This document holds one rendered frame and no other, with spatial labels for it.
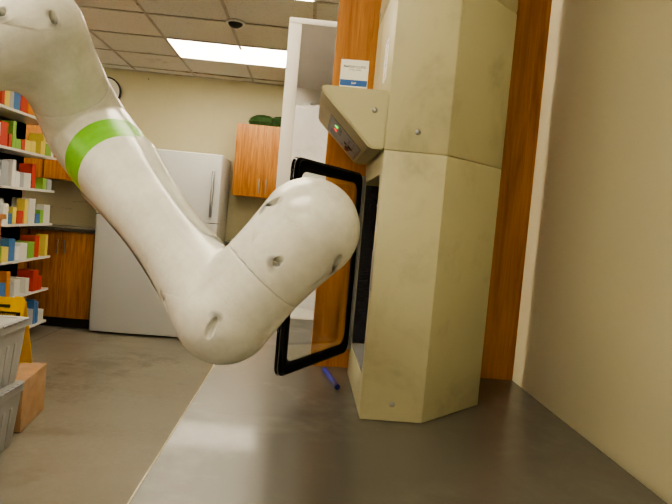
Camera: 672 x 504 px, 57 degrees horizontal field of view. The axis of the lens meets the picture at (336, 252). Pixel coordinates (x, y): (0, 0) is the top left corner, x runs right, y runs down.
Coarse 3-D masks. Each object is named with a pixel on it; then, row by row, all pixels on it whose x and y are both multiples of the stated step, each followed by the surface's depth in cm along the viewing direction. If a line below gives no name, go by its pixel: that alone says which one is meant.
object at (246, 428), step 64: (256, 384) 124; (320, 384) 128; (512, 384) 143; (192, 448) 88; (256, 448) 90; (320, 448) 93; (384, 448) 95; (448, 448) 97; (512, 448) 100; (576, 448) 103
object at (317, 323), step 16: (304, 176) 112; (320, 176) 118; (352, 192) 132; (336, 272) 129; (320, 288) 123; (336, 288) 130; (304, 304) 118; (320, 304) 124; (336, 304) 131; (304, 320) 118; (320, 320) 125; (336, 320) 132; (304, 336) 119; (320, 336) 125; (336, 336) 132; (288, 352) 114; (304, 352) 120
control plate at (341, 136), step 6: (330, 120) 120; (336, 120) 114; (330, 126) 126; (330, 132) 133; (336, 132) 125; (342, 132) 118; (336, 138) 132; (342, 138) 124; (348, 138) 117; (342, 144) 130; (354, 144) 116; (354, 150) 122; (360, 150) 116; (354, 156) 128
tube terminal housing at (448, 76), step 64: (448, 0) 104; (448, 64) 105; (448, 128) 106; (384, 192) 106; (448, 192) 107; (384, 256) 106; (448, 256) 109; (384, 320) 107; (448, 320) 112; (384, 384) 108; (448, 384) 114
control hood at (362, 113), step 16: (336, 96) 104; (352, 96) 105; (368, 96) 105; (384, 96) 105; (320, 112) 125; (336, 112) 108; (352, 112) 105; (368, 112) 105; (384, 112) 105; (352, 128) 106; (368, 128) 105; (384, 128) 106; (368, 144) 106; (352, 160) 136; (368, 160) 126
